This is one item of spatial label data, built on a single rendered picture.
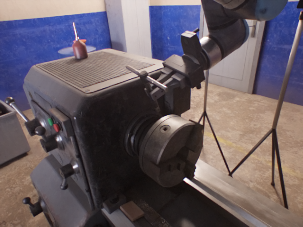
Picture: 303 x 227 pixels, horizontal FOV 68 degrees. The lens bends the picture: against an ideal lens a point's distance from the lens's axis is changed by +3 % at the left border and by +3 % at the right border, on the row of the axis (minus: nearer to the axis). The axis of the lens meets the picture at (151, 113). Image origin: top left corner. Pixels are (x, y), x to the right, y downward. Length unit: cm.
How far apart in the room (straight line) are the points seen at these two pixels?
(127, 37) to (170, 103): 336
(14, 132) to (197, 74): 247
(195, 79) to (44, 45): 364
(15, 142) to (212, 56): 254
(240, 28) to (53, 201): 103
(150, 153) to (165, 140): 7
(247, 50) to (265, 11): 334
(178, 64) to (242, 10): 21
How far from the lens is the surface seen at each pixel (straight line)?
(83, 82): 82
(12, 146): 292
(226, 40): 70
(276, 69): 383
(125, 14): 416
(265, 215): 102
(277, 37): 375
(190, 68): 62
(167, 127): 73
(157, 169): 71
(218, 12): 66
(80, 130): 74
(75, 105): 73
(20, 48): 403
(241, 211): 99
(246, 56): 392
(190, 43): 63
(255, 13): 56
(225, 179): 111
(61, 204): 114
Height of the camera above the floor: 160
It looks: 29 degrees down
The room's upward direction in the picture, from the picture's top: 4 degrees counter-clockwise
